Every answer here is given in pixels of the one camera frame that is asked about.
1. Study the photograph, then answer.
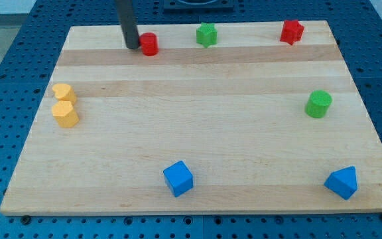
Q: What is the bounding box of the yellow hexagon block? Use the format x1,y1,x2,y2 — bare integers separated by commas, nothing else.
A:
51,101,79,128

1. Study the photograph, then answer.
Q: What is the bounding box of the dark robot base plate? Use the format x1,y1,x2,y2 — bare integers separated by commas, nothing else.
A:
160,0,235,13

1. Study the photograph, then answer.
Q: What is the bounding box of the blue triangular prism block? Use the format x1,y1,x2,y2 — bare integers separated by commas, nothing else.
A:
324,166,358,200

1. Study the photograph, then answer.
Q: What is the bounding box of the yellow heart block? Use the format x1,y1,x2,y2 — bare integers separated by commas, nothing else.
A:
52,83,77,105

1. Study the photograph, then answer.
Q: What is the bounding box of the green star block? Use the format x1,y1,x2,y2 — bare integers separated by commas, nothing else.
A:
196,23,218,48

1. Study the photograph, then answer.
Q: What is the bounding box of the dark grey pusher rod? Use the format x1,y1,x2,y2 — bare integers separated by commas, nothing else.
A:
114,0,140,50

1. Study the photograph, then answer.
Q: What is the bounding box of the light wooden board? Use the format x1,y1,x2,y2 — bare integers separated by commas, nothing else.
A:
0,21,382,216

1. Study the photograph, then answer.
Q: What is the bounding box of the blue cube block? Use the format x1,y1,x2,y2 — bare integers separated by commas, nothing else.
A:
163,161,194,197

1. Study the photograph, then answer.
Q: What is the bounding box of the red star block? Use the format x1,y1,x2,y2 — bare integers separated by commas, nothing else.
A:
280,20,304,45

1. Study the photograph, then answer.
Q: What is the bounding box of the green cylinder block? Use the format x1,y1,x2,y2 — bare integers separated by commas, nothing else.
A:
304,90,332,118

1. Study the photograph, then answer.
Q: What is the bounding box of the red cylinder block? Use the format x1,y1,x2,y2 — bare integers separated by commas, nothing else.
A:
139,33,159,56

